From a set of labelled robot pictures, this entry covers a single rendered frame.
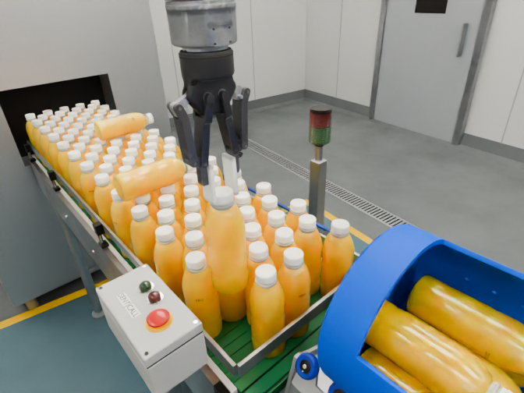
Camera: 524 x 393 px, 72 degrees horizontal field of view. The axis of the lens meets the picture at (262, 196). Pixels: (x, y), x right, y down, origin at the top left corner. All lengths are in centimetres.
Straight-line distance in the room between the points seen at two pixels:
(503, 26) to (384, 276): 379
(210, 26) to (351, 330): 43
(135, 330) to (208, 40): 44
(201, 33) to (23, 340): 211
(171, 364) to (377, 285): 34
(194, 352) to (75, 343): 163
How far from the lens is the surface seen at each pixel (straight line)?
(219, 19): 50
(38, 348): 232
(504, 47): 418
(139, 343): 61
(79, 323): 233
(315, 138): 105
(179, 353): 63
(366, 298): 51
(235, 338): 84
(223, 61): 51
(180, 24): 50
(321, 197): 116
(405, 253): 54
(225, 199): 60
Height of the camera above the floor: 156
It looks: 30 degrees down
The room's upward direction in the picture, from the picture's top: 3 degrees counter-clockwise
